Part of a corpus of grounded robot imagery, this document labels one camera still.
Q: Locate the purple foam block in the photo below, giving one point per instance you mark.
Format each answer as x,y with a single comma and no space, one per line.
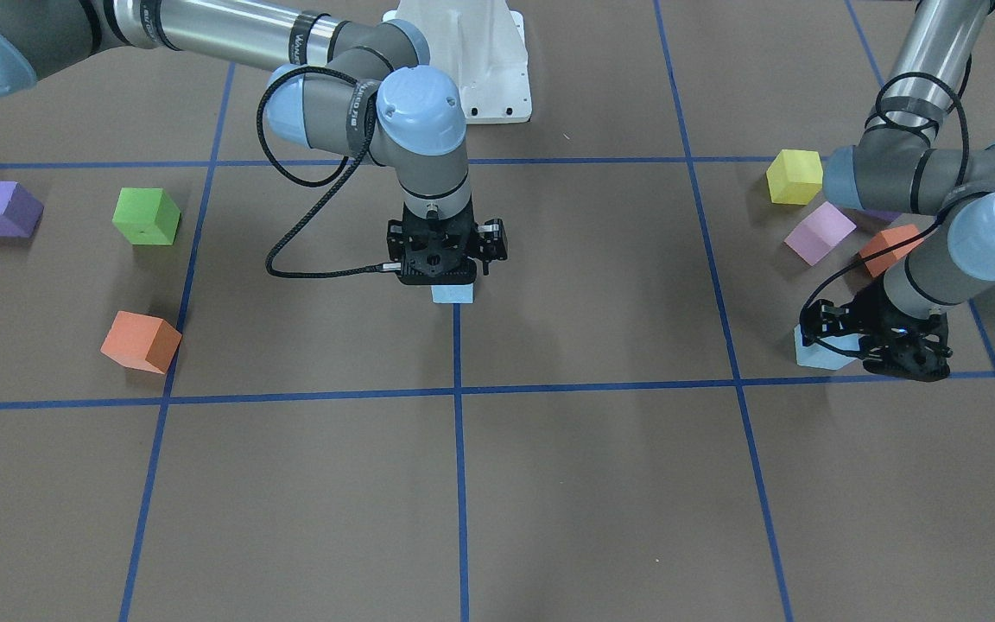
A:
20,211
885,216

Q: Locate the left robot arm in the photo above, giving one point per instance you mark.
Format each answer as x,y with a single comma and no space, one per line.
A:
915,157

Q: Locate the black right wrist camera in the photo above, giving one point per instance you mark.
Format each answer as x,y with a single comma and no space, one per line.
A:
489,244

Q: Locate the green foam block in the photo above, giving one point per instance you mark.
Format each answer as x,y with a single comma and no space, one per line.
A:
146,216

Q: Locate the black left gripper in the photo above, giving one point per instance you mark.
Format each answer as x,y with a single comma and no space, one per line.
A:
867,313

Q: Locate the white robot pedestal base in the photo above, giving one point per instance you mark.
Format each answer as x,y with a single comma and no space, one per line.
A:
481,46

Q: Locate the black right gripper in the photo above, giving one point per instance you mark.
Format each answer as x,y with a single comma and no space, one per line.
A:
492,244

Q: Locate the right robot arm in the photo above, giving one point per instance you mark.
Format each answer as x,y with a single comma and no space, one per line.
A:
366,93

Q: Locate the yellow foam block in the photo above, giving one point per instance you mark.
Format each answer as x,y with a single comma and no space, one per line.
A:
795,177

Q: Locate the orange foam block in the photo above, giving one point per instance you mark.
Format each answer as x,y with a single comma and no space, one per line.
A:
141,342
885,245

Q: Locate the pink lilac foam block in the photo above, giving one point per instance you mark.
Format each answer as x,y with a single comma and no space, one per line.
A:
819,233

